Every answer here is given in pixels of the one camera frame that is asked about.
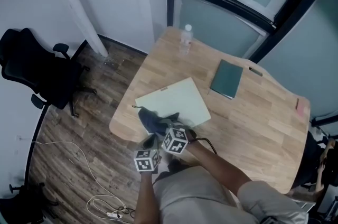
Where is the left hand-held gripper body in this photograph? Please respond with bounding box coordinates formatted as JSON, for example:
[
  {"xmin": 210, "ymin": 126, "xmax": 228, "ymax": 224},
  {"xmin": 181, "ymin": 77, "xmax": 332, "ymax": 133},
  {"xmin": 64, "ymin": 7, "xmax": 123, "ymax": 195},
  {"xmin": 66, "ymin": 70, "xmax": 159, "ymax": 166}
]
[{"xmin": 134, "ymin": 140, "xmax": 162, "ymax": 175}]

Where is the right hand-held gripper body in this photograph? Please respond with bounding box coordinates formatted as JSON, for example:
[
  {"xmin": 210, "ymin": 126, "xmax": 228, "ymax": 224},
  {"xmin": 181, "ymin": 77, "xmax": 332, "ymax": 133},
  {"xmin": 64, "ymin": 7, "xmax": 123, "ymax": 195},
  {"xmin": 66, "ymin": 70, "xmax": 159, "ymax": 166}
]
[{"xmin": 158, "ymin": 120, "xmax": 198, "ymax": 158}]

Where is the dark blue cloth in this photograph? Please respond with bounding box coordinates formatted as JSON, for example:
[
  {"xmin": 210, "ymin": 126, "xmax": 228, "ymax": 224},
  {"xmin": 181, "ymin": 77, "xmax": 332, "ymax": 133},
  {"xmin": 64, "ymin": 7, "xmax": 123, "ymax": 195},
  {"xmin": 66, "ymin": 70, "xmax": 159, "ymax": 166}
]
[{"xmin": 132, "ymin": 105, "xmax": 181, "ymax": 137}]

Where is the pale object board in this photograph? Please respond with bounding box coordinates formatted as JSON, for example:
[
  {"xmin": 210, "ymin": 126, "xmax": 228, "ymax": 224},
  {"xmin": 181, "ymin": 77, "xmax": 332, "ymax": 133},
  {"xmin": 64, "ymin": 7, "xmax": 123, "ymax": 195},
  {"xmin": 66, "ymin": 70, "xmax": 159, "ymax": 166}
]
[{"xmin": 135, "ymin": 77, "xmax": 212, "ymax": 135}]

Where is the person's left forearm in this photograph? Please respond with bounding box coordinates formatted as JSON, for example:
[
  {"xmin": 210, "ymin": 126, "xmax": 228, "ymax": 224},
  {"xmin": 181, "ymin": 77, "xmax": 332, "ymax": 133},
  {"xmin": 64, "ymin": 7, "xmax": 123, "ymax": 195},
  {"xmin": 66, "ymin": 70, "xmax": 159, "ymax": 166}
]
[{"xmin": 134, "ymin": 172, "xmax": 161, "ymax": 224}]

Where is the person's right forearm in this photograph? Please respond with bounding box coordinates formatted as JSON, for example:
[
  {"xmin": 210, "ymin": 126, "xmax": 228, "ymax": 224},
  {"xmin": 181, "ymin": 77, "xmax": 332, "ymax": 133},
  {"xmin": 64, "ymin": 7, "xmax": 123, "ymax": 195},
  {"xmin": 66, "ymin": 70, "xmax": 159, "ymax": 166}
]
[{"xmin": 183, "ymin": 141, "xmax": 252, "ymax": 195}]

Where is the pink flat item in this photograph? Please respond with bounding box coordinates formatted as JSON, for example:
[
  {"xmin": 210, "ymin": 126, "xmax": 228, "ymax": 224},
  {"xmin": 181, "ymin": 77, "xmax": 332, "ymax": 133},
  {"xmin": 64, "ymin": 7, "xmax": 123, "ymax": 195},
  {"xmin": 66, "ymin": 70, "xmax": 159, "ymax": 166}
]
[{"xmin": 295, "ymin": 98, "xmax": 307, "ymax": 117}]

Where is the person's grey clothing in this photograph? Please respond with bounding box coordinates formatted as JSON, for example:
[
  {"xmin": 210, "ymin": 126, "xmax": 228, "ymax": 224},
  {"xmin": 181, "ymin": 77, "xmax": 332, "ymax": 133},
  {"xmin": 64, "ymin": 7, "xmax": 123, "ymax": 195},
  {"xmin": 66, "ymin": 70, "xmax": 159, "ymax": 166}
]
[{"xmin": 152, "ymin": 164, "xmax": 309, "ymax": 224}]

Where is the dark green notebook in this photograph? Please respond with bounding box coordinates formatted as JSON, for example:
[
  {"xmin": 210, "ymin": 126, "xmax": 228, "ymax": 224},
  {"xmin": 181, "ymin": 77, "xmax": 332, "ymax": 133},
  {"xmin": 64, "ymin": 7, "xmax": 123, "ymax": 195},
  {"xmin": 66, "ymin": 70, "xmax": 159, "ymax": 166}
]
[{"xmin": 209, "ymin": 59, "xmax": 244, "ymax": 100}]

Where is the clear plastic water bottle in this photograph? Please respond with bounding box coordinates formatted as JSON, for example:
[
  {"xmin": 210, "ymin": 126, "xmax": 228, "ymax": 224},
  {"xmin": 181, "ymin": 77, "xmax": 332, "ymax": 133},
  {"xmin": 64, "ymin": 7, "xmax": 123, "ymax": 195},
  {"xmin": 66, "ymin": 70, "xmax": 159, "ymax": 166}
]
[{"xmin": 179, "ymin": 24, "xmax": 194, "ymax": 57}]

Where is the black office chair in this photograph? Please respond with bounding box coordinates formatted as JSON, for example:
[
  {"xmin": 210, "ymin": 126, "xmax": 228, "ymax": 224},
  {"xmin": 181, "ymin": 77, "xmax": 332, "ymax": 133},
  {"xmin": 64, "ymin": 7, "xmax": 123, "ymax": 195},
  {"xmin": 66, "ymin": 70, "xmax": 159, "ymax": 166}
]
[
  {"xmin": 0, "ymin": 182, "xmax": 59, "ymax": 224},
  {"xmin": 0, "ymin": 27, "xmax": 98, "ymax": 119}
]

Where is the white pipe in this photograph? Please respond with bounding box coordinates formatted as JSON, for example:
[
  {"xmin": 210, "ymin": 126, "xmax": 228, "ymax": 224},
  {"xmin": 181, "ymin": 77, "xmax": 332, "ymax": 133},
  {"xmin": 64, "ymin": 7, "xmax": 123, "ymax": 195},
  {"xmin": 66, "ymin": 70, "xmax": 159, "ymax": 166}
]
[{"xmin": 36, "ymin": 0, "xmax": 109, "ymax": 58}]

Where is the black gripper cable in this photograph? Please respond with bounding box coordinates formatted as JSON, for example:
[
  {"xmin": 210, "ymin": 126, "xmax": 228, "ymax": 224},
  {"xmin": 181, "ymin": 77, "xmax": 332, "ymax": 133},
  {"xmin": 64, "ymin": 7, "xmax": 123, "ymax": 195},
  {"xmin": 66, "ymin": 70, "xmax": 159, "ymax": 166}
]
[{"xmin": 187, "ymin": 137, "xmax": 219, "ymax": 155}]

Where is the white cable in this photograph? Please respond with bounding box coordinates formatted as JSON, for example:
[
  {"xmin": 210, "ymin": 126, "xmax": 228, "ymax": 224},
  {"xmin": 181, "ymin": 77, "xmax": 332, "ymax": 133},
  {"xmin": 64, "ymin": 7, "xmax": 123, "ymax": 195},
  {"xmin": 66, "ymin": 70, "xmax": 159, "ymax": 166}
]
[{"xmin": 31, "ymin": 141, "xmax": 136, "ymax": 223}]

